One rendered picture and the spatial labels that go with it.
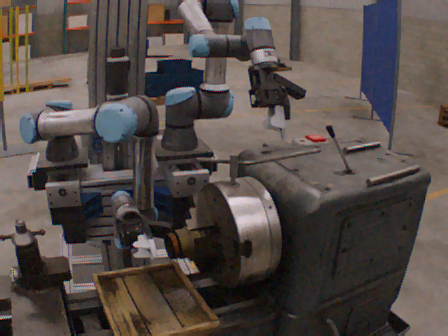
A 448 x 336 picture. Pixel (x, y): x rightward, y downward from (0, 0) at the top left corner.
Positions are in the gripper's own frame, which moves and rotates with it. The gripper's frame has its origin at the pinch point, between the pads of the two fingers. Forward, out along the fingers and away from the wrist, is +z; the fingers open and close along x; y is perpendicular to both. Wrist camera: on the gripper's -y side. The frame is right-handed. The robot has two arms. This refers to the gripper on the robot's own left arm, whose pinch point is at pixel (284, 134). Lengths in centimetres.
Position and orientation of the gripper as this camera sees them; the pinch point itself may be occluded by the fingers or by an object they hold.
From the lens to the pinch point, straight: 120.1
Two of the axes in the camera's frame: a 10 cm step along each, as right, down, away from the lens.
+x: 4.0, -0.9, -9.1
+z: 1.5, 9.9, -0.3
